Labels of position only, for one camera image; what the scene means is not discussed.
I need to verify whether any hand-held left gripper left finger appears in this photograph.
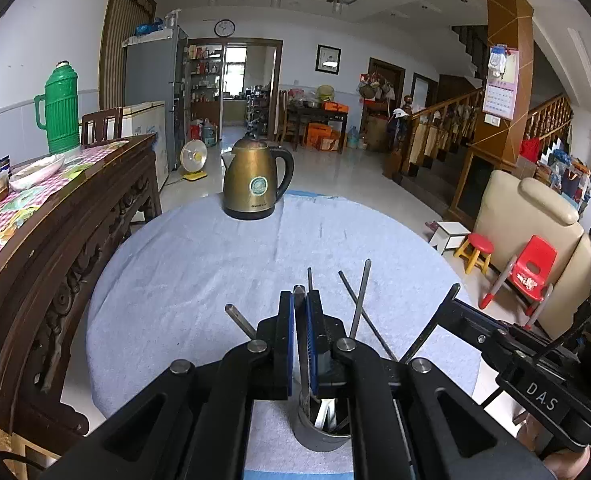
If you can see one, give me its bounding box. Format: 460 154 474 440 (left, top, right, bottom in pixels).
40 290 296 480

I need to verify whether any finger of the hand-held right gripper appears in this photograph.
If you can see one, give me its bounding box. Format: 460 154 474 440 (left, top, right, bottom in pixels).
445 295 511 341

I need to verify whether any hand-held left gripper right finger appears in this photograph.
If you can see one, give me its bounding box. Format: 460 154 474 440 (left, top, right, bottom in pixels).
305 290 556 480

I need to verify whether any dark metal utensil holder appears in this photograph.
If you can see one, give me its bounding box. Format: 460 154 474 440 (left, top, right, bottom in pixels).
295 395 351 453

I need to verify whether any person's right hand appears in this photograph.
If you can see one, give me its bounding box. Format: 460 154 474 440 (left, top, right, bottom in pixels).
545 445 591 480

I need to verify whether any red and yellow stool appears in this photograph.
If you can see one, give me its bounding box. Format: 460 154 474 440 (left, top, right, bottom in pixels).
454 233 495 276

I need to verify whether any red child chair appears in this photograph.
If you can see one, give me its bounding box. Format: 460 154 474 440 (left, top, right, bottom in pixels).
478 235 559 330

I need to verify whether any small white stool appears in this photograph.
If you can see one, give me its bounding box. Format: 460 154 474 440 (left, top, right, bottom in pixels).
428 221 471 256

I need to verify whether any beige leather sofa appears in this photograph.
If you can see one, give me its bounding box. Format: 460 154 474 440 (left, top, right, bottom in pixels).
473 170 591 331

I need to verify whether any grey table cloth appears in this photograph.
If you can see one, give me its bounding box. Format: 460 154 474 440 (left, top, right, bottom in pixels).
86 192 483 473

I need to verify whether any bronze electric kettle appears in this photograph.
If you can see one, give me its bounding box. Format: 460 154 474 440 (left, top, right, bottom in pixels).
220 132 295 221

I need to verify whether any wooden stair railing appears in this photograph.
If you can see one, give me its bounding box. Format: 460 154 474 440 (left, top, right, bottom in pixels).
400 87 573 171

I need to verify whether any white electric fan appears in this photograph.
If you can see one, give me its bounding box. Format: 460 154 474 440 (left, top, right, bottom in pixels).
182 139 210 181

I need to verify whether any orange cardboard box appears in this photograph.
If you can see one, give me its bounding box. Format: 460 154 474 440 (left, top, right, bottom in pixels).
305 122 341 151

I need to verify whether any dark wooden side table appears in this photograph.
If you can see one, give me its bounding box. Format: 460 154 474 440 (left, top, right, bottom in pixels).
283 102 349 153

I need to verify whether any carved dark wooden sideboard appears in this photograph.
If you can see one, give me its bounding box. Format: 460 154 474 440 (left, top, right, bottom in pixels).
0 132 162 441

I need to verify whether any white chest freezer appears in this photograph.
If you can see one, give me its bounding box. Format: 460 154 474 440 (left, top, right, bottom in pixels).
120 101 169 191

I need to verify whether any dark wooden chair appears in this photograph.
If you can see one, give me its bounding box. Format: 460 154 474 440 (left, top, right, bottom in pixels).
80 107 124 148

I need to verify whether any wooden pillar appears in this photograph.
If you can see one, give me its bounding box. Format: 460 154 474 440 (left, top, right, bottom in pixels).
468 0 535 171

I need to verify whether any grey refrigerator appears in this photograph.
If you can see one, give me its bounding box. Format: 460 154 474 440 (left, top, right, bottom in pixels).
124 25 189 171

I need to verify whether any green thermos flask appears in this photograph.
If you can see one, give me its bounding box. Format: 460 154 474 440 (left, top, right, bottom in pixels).
34 60 81 155

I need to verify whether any brown curtain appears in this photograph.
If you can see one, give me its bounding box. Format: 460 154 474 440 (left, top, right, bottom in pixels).
99 0 157 111

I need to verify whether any pink wall calendar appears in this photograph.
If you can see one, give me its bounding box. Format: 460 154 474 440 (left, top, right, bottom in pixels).
482 45 519 121

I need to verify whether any framed wall picture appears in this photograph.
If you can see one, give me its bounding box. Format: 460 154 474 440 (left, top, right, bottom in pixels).
315 44 341 73

